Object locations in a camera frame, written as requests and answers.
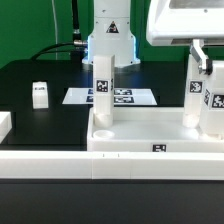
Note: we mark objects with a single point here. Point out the marker tag sheet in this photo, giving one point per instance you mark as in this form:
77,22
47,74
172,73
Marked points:
122,96

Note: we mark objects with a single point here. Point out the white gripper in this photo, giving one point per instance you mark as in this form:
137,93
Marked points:
180,22

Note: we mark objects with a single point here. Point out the white front rail barrier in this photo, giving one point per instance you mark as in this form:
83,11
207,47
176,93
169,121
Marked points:
111,165

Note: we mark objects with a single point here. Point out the white desk top tray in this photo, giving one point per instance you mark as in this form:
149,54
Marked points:
149,129

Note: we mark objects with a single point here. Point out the left white barrier block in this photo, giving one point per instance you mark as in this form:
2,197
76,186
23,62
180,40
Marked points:
5,125

